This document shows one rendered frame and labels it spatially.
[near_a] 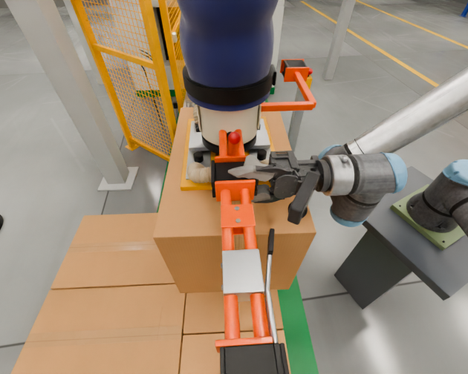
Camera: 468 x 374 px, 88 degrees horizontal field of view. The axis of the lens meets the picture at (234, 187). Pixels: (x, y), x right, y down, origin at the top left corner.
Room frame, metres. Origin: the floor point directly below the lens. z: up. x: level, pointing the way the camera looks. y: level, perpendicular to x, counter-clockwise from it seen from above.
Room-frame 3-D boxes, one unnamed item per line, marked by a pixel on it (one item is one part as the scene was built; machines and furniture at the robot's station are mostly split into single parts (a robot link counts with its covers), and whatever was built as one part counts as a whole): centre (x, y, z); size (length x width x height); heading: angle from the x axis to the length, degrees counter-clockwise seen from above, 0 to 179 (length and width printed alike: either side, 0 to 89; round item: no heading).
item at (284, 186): (0.38, -0.14, 1.24); 0.12 x 0.09 x 0.08; 93
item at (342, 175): (0.38, -0.22, 1.25); 0.09 x 0.05 x 0.10; 3
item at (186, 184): (0.62, 0.11, 1.14); 0.34 x 0.10 x 0.05; 3
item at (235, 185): (0.37, 0.00, 1.24); 0.10 x 0.08 x 0.06; 93
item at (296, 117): (1.50, -0.44, 0.50); 0.07 x 0.07 x 1.00; 3
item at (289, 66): (0.94, -0.23, 1.25); 0.09 x 0.08 x 0.05; 93
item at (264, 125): (0.63, -0.08, 1.14); 0.34 x 0.10 x 0.05; 3
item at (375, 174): (0.39, -0.31, 1.24); 0.12 x 0.09 x 0.10; 93
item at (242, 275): (0.16, -0.01, 1.23); 0.07 x 0.07 x 0.04; 3
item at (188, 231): (0.61, 0.01, 0.92); 0.60 x 0.40 x 0.40; 2
